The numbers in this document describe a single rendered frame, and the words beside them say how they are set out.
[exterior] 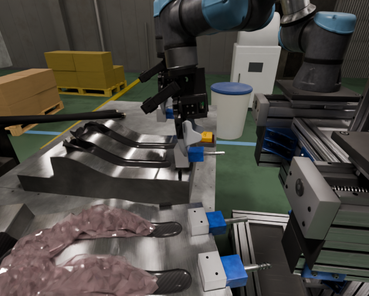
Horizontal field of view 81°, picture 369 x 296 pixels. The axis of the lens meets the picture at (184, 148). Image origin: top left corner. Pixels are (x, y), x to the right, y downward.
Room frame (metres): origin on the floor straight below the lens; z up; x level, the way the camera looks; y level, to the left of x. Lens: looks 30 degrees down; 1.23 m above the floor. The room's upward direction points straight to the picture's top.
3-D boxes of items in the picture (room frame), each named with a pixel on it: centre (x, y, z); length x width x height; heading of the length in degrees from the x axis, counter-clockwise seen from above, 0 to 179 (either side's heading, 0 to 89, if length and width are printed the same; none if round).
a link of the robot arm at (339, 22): (0.80, -0.47, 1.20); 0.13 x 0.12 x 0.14; 13
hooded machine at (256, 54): (3.70, -1.11, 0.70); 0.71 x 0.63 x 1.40; 171
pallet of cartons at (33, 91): (3.03, 2.43, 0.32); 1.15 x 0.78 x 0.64; 172
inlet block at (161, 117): (0.80, 0.04, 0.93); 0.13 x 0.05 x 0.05; 82
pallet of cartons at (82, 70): (4.73, 2.00, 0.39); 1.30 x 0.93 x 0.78; 84
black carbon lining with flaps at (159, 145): (0.58, 0.20, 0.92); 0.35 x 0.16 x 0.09; 82
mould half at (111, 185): (0.60, 0.22, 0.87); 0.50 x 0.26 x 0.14; 82
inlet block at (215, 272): (0.23, -0.09, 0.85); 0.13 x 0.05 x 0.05; 99
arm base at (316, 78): (0.79, -0.47, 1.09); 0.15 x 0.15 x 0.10
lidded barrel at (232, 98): (2.58, -0.56, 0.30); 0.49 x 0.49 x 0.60
